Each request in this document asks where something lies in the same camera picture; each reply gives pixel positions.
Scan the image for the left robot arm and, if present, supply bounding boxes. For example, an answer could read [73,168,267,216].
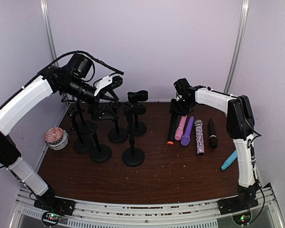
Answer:
[0,50,124,211]

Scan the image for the black microphone orange ring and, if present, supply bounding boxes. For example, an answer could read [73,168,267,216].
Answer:
[166,113,178,145]

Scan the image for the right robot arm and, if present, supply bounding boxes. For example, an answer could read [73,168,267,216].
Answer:
[167,78,259,210]

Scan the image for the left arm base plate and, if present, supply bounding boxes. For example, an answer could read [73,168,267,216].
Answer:
[34,198,76,216]

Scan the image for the black stand of pink microphone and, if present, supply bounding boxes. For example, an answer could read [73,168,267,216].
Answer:
[71,102,92,134]

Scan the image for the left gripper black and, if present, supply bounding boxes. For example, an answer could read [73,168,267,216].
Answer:
[62,76,119,121]

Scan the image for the black stand of rhinestone microphone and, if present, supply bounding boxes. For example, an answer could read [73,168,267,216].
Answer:
[127,90,148,136]

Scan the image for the blue microphone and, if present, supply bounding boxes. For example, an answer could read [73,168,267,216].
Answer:
[221,150,238,171]

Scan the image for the rhinestone silver microphone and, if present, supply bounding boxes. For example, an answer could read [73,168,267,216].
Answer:
[194,119,205,156]

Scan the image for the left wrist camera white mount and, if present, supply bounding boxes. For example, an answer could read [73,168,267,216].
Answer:
[94,76,123,96]

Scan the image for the pink microphone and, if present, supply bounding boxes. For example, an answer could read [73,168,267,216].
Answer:
[174,116,187,141]

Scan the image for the black microphone with white band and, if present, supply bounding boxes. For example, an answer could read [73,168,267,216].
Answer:
[208,118,218,149]

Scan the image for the black stand of blue microphone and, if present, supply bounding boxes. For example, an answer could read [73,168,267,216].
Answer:
[67,107,93,154]

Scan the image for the right aluminium corner post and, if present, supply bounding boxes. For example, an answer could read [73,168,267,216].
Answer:
[224,0,249,94]

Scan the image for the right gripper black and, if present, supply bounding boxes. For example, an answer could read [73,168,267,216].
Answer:
[170,97,192,116]

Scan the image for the front aluminium rail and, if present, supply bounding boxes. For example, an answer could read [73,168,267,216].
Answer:
[10,187,285,228]

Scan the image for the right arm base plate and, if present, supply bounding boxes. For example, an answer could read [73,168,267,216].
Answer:
[217,196,259,215]

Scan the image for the left aluminium corner post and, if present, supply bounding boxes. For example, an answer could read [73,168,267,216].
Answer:
[39,0,71,107]

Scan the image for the purple microphone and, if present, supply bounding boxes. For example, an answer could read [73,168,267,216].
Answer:
[180,116,194,146]

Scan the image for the aluminium corner post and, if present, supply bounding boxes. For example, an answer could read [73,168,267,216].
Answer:
[39,0,71,107]
[224,0,249,94]

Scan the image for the black stand of purple microphone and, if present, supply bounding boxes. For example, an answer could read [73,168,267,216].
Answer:
[108,101,128,143]

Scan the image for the black stand of orange-ring microphone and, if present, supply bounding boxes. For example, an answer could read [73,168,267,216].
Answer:
[122,102,146,167]

